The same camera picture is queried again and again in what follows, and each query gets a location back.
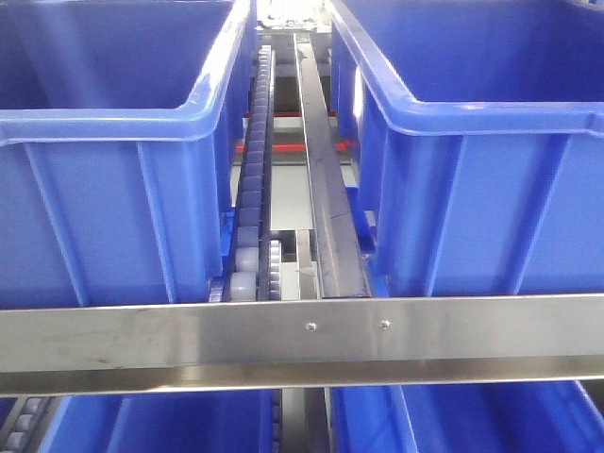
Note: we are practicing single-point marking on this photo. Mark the white roller conveyor track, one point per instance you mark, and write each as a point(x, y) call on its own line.
point(249, 253)

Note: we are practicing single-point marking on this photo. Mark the blue plastic bin right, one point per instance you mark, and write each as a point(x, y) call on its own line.
point(478, 128)

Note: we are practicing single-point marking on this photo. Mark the blue plastic bin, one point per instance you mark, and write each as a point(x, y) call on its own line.
point(119, 122)
point(478, 128)

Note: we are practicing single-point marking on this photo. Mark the lower blue bin left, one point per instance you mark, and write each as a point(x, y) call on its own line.
point(179, 422)

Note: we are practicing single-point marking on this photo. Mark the blue plastic bin left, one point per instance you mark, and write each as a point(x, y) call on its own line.
point(119, 122)

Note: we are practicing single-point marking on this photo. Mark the lower blue bin right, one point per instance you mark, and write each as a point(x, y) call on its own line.
point(556, 416)

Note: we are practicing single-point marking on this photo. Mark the lower roller track left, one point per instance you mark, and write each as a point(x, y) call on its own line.
point(26, 423)

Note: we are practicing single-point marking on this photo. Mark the steel divider rail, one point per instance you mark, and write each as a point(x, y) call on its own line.
point(342, 270)

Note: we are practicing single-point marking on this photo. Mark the stainless steel shelf frame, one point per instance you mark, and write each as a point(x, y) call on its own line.
point(317, 343)

